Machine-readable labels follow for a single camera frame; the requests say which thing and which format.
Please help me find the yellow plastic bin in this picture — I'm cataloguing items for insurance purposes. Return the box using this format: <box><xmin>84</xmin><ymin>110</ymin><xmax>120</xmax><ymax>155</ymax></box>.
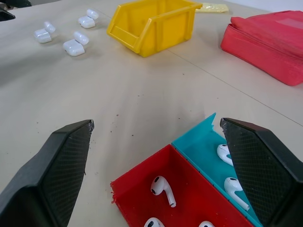
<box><xmin>106</xmin><ymin>0</ymin><xmax>203</xmax><ymax>58</ymax></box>

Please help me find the red fabric zip pouch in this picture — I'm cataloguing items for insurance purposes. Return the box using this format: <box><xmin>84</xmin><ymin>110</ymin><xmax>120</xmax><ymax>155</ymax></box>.
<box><xmin>220</xmin><ymin>9</ymin><xmax>303</xmax><ymax>86</ymax></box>

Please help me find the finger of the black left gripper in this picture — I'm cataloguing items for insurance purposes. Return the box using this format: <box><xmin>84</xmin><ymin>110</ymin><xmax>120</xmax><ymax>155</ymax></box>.
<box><xmin>0</xmin><ymin>0</ymin><xmax>32</xmax><ymax>7</ymax></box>
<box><xmin>0</xmin><ymin>9</ymin><xmax>16</xmax><ymax>22</ymax></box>

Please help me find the red plastic tray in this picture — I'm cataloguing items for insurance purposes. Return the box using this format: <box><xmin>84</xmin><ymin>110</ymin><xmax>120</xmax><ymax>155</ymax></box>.
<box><xmin>110</xmin><ymin>144</ymin><xmax>255</xmax><ymax>227</ymax></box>

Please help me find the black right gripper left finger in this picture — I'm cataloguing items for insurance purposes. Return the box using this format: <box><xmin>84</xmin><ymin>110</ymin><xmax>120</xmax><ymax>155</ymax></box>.
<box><xmin>0</xmin><ymin>120</ymin><xmax>95</xmax><ymax>227</ymax></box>

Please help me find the pale yellow plastic packet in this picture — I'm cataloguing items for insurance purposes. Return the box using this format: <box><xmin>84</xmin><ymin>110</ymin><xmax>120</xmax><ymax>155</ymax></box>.
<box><xmin>196</xmin><ymin>2</ymin><xmax>229</xmax><ymax>14</ymax></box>

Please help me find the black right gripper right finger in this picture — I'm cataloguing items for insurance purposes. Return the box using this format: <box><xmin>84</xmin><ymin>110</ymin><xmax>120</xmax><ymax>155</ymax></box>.
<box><xmin>220</xmin><ymin>117</ymin><xmax>303</xmax><ymax>227</ymax></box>

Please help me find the teal plastic tray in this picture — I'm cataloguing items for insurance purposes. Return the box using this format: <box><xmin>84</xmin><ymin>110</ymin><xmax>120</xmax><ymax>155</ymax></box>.
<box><xmin>171</xmin><ymin>112</ymin><xmax>263</xmax><ymax>227</ymax></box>

